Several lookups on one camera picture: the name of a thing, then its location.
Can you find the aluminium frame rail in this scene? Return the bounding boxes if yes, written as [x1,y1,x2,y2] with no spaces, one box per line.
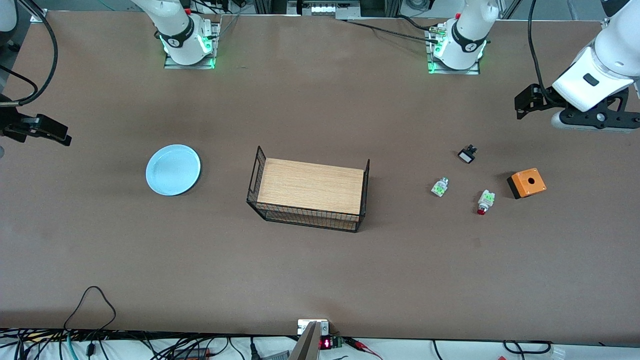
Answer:
[252,0,402,21]

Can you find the orange button enclosure box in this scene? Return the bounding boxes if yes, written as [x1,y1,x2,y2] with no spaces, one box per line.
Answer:
[507,168,547,200]

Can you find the red test probe leads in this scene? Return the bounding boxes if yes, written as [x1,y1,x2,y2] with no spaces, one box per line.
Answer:
[344,337,385,360]

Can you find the wire rack with wooden top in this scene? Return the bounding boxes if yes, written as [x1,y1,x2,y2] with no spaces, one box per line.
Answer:
[246,146,371,233]

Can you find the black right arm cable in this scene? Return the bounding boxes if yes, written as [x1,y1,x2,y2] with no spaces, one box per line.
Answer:
[0,0,60,107]

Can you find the grey camera support beam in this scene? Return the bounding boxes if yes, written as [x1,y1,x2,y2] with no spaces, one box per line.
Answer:
[288,321,322,360]

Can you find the light blue round plate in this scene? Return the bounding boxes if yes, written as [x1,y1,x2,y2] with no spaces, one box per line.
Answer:
[146,144,201,197]

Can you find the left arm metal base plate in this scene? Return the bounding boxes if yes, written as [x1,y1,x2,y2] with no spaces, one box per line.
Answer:
[425,27,481,76]

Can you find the silver metal bracket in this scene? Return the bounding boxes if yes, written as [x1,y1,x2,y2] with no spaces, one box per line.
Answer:
[297,319,330,336]

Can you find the black power adapter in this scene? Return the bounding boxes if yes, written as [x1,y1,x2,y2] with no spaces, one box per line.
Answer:
[171,347,212,360]

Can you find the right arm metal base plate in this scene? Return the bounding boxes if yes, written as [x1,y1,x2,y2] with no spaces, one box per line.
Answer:
[164,21,221,70]

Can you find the red push button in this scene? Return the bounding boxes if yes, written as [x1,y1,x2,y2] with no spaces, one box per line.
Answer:
[476,190,496,216]

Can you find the black coiled cable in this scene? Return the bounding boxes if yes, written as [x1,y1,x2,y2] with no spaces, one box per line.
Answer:
[502,339,554,356]

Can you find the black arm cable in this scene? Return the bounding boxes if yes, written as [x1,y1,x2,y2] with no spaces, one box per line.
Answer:
[0,0,60,107]
[528,0,557,102]

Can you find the black cable across table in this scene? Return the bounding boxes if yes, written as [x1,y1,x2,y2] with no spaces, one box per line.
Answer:
[344,19,442,44]

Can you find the black left camera bracket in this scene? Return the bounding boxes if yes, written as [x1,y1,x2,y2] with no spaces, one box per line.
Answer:
[560,87,640,127]

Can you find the black looped cable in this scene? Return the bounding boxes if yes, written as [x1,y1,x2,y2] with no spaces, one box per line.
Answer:
[63,285,117,333]

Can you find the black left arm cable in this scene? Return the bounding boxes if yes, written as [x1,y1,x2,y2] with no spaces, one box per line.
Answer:
[528,0,557,102]

